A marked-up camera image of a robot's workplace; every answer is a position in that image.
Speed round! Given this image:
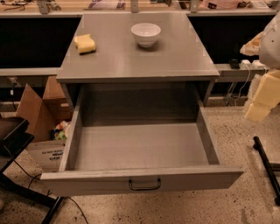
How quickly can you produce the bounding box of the grey top drawer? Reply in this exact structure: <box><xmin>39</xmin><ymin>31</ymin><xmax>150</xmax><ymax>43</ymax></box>
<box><xmin>42</xmin><ymin>84</ymin><xmax>243</xmax><ymax>196</ymax></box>

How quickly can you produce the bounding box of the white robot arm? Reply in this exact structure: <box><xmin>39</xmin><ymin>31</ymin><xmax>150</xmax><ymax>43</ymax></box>
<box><xmin>240</xmin><ymin>12</ymin><xmax>280</xmax><ymax>123</ymax></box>

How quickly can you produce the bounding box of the grey drawer cabinet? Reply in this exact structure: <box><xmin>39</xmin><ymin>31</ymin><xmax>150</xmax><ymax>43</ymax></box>
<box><xmin>57</xmin><ymin>11</ymin><xmax>219</xmax><ymax>107</ymax></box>

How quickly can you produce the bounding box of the white ceramic bowl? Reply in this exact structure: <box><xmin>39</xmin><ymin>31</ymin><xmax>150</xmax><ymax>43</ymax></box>
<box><xmin>131</xmin><ymin>23</ymin><xmax>161</xmax><ymax>47</ymax></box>

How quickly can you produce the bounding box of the yellow sponge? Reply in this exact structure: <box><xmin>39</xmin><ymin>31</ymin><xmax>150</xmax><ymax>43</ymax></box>
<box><xmin>73</xmin><ymin>34</ymin><xmax>96</xmax><ymax>54</ymax></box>

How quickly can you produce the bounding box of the brown cardboard box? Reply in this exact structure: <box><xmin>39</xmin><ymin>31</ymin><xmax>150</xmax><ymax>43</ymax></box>
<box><xmin>17</xmin><ymin>76</ymin><xmax>72</xmax><ymax>172</ymax></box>

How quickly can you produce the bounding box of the black small device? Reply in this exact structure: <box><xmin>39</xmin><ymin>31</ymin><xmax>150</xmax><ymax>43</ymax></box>
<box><xmin>229</xmin><ymin>59</ymin><xmax>240</xmax><ymax>69</ymax></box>

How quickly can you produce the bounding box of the white power adapter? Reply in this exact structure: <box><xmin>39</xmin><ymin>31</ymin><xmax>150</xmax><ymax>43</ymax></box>
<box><xmin>240</xmin><ymin>59</ymin><xmax>251</xmax><ymax>69</ymax></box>

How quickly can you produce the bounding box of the black metal leg right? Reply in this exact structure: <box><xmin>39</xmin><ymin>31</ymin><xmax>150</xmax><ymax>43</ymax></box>
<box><xmin>253</xmin><ymin>136</ymin><xmax>280</xmax><ymax>206</ymax></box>

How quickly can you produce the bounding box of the white power strip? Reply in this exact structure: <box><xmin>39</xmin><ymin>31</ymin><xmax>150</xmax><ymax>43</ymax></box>
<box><xmin>252</xmin><ymin>60</ymin><xmax>266</xmax><ymax>69</ymax></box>

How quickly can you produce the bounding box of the black metal stand left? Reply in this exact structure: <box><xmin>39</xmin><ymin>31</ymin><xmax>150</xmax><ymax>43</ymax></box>
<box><xmin>0</xmin><ymin>116</ymin><xmax>64</xmax><ymax>224</ymax></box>

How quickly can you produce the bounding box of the black top drawer handle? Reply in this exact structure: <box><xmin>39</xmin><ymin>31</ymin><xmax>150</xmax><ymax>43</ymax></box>
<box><xmin>129</xmin><ymin>178</ymin><xmax>161</xmax><ymax>192</ymax></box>

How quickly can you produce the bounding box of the white cable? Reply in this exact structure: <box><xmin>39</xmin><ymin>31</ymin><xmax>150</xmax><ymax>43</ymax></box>
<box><xmin>234</xmin><ymin>65</ymin><xmax>252</xmax><ymax>107</ymax></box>

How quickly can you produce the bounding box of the black floor cable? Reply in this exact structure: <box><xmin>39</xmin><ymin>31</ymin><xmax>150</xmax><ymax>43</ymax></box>
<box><xmin>3</xmin><ymin>145</ymin><xmax>89</xmax><ymax>224</ymax></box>

